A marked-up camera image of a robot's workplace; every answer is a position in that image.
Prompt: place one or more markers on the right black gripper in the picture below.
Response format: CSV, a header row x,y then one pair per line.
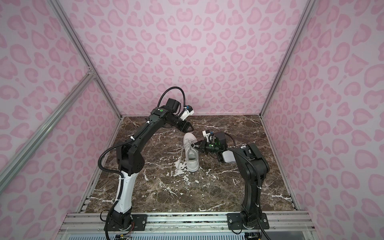
x,y
204,146

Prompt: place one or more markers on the diagonal aluminium frame beam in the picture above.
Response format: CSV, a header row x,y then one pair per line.
x,y
19,160

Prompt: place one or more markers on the corner aluminium post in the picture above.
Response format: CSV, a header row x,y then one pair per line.
x,y
310,7
79,46

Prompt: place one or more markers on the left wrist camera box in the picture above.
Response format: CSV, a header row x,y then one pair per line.
x,y
187,111

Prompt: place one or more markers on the left corner aluminium post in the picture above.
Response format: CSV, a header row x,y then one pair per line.
x,y
79,46

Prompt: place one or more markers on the white sneaker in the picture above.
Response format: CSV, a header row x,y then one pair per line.
x,y
190,137

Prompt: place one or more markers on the front aluminium rail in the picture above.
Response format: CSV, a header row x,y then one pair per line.
x,y
276,225

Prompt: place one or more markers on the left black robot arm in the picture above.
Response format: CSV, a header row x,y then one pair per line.
x,y
131,161

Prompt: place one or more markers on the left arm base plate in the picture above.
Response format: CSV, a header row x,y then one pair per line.
x,y
118,222

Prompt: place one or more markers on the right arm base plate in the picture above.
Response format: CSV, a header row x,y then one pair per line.
x,y
239,221

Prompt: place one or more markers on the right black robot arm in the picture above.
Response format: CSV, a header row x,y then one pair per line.
x,y
252,166

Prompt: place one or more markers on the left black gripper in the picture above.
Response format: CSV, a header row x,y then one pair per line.
x,y
185,126

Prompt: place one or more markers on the right corner aluminium post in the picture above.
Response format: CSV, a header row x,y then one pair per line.
x,y
310,7

